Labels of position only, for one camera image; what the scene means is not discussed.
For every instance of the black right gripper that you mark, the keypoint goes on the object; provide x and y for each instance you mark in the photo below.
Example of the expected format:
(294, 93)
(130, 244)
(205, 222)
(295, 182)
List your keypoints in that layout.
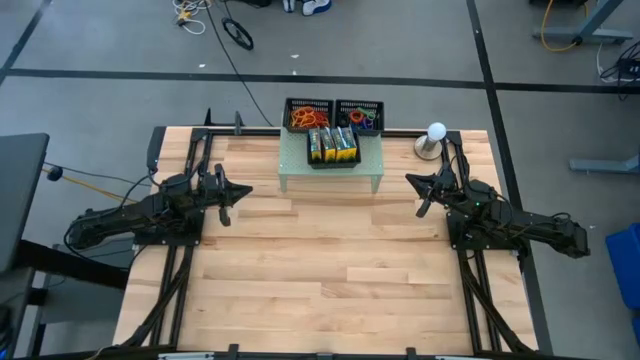
(445, 192)

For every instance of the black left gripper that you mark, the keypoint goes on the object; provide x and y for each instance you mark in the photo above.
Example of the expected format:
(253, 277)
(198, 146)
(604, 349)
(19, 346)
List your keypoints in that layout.
(210, 192)

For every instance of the black plastic mesh basket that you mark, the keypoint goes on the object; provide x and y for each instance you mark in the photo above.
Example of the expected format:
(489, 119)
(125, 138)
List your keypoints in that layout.
(380, 107)
(287, 102)
(332, 165)

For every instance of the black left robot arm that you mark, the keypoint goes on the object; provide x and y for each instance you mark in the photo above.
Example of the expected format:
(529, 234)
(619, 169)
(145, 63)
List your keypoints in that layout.
(125, 215)

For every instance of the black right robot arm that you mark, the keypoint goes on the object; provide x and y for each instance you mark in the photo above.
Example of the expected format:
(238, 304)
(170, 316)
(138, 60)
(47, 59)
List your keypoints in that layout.
(525, 222)

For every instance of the black desk stand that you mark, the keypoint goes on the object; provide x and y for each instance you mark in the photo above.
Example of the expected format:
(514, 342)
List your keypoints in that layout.
(75, 265)

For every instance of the grey metal desk foot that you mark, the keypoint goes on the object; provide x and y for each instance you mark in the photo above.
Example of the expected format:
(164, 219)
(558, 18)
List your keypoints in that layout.
(600, 165)

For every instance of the black desk panel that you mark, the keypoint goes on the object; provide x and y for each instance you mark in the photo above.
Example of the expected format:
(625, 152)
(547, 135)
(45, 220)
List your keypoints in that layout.
(22, 200)

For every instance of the grey metal desk base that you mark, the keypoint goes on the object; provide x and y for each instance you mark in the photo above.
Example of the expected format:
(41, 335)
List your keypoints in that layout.
(580, 35)

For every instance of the white bulb lamp metal base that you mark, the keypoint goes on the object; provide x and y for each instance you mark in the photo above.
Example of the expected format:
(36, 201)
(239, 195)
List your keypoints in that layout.
(436, 131)

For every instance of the person's foot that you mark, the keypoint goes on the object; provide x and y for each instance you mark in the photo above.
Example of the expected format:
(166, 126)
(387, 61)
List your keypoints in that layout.
(316, 6)
(289, 5)

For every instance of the blue plastic bin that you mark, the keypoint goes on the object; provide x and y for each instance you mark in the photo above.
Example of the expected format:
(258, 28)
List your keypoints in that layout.
(625, 265)
(636, 332)

